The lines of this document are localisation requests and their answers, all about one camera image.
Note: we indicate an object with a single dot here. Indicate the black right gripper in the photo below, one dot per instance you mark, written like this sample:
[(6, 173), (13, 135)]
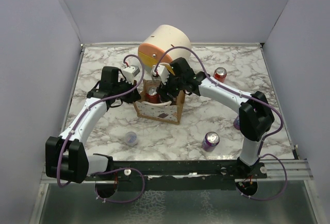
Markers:
[(163, 89)]

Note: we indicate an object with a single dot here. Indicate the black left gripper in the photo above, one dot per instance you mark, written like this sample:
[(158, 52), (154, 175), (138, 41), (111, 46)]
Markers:
[(133, 96)]

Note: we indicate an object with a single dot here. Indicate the red soda can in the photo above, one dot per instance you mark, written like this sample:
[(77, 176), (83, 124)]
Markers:
[(220, 74), (151, 95)]

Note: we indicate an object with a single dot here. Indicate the brown canvas bag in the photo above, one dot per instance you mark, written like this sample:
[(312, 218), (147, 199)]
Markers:
[(163, 112)]

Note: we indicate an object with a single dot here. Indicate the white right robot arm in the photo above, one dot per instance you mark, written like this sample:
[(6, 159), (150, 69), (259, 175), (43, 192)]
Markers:
[(255, 114)]

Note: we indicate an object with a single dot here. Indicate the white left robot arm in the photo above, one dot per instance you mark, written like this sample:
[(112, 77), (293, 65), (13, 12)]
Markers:
[(65, 155)]

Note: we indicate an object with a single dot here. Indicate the small clear plastic cup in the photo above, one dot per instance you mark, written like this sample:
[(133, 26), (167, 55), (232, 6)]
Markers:
[(131, 138)]

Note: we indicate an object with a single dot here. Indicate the cream cylindrical drawer cabinet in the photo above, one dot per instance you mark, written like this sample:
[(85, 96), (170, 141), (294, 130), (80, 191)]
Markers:
[(164, 44)]

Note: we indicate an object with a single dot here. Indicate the purple soda can front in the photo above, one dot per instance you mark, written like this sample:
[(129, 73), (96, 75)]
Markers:
[(210, 141)]

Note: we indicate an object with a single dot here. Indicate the purple soda can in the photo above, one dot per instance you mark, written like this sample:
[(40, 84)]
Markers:
[(236, 123), (210, 141)]

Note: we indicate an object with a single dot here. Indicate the purple soda can right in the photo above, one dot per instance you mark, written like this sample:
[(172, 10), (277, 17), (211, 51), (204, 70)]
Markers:
[(236, 123)]

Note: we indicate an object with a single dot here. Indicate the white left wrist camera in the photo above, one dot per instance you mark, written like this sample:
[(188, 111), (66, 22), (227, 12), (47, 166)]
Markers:
[(130, 73)]

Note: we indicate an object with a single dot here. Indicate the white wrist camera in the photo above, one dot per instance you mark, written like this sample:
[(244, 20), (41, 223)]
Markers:
[(160, 72), (130, 73)]

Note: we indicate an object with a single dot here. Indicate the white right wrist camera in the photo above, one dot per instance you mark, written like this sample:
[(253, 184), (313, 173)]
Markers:
[(160, 72)]

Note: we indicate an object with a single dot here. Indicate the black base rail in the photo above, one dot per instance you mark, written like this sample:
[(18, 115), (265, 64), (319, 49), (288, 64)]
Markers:
[(177, 175)]

